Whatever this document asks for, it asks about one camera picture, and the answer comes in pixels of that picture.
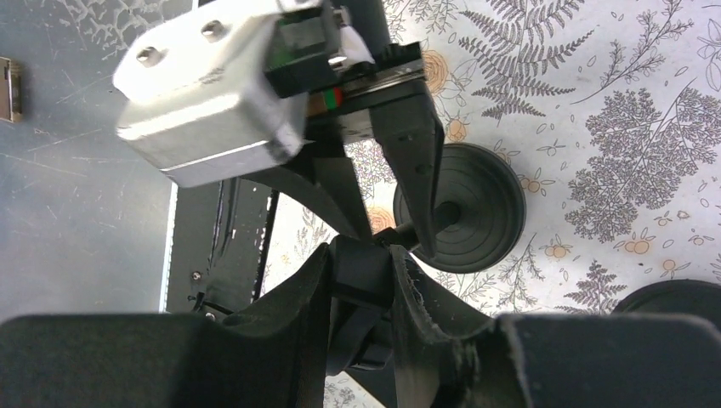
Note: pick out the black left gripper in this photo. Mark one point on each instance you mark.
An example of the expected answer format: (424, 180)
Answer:
(340, 56)

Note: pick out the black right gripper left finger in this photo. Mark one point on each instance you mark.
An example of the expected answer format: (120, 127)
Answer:
(271, 354)

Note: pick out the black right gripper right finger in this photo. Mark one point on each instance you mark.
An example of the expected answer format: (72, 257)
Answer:
(447, 354)

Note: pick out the black phone stand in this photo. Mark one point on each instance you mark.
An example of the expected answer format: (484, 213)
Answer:
(479, 216)
(687, 297)

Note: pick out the floral patterned table mat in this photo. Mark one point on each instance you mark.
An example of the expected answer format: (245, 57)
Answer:
(609, 114)

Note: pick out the small brown box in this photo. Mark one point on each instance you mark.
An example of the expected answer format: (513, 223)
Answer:
(11, 90)

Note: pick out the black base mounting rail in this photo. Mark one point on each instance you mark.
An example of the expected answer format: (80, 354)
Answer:
(217, 246)

